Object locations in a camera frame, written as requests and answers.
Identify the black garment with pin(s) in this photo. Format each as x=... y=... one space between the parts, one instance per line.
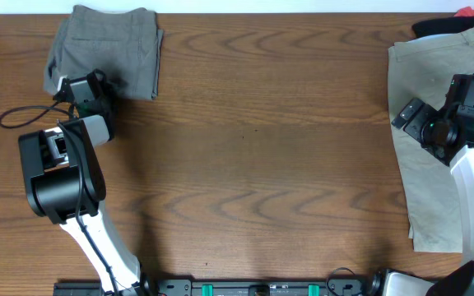
x=440 y=26

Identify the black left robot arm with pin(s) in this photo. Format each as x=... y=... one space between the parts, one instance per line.
x=64 y=182

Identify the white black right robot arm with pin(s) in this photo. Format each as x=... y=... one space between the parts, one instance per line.
x=461 y=281

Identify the grey shorts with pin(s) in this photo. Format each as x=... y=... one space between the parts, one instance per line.
x=124 y=46

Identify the beige khaki shorts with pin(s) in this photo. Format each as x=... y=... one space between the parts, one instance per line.
x=423 y=69

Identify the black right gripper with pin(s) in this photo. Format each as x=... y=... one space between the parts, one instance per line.
x=415 y=121

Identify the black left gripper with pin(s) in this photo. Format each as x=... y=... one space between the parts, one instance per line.
x=99 y=105

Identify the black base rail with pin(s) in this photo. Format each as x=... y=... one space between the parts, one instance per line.
x=335 y=284

